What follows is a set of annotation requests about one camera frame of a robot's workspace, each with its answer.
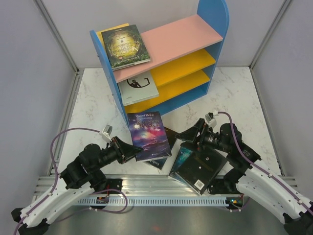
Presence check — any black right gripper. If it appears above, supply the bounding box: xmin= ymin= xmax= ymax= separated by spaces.
xmin=175 ymin=117 xmax=230 ymax=153

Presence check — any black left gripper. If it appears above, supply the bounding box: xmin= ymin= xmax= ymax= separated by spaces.
xmin=90 ymin=135 xmax=144 ymax=172

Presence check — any purple Robinson Crusoe book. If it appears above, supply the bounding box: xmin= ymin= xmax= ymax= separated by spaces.
xmin=127 ymin=111 xmax=171 ymax=162

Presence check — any black book with barcode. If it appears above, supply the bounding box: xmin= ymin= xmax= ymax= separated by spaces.
xmin=177 ymin=147 xmax=227 ymax=195

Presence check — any grey Great Gatsby book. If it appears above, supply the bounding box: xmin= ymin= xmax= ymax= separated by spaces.
xmin=118 ymin=71 xmax=159 ymax=106

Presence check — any green Alice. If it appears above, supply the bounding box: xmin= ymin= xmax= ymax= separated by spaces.
xmin=102 ymin=24 xmax=151 ymax=71

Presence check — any yellow book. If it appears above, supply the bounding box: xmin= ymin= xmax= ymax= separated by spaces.
xmin=96 ymin=23 xmax=129 ymax=45

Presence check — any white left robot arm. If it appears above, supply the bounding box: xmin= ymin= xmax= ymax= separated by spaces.
xmin=11 ymin=137 xmax=143 ymax=235

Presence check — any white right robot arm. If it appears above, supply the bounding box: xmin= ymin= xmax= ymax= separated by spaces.
xmin=176 ymin=118 xmax=313 ymax=235

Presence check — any dark blue Wuthering Heights book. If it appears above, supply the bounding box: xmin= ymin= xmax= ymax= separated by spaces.
xmin=144 ymin=127 xmax=178 ymax=170

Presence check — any teal ocean cover book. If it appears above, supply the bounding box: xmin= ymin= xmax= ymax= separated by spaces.
xmin=168 ymin=142 xmax=195 ymax=185

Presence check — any blue pink yellow bookshelf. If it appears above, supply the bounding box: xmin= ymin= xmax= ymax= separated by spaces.
xmin=90 ymin=0 xmax=229 ymax=118

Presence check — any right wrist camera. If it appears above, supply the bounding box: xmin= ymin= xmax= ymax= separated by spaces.
xmin=205 ymin=111 xmax=219 ymax=128

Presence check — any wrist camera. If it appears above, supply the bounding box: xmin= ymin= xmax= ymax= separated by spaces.
xmin=205 ymin=111 xmax=219 ymax=128
xmin=99 ymin=125 xmax=112 ymax=143

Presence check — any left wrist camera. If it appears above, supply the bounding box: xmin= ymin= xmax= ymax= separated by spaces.
xmin=99 ymin=125 xmax=112 ymax=143

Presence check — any white slotted cable duct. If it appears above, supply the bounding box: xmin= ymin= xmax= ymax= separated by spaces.
xmin=76 ymin=195 xmax=228 ymax=207

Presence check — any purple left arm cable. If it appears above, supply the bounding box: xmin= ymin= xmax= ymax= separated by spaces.
xmin=12 ymin=127 xmax=105 ymax=235

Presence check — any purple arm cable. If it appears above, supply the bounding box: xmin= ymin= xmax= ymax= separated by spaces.
xmin=216 ymin=111 xmax=313 ymax=213
xmin=12 ymin=127 xmax=105 ymax=235

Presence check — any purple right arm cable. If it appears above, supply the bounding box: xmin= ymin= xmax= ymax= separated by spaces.
xmin=216 ymin=111 xmax=313 ymax=213

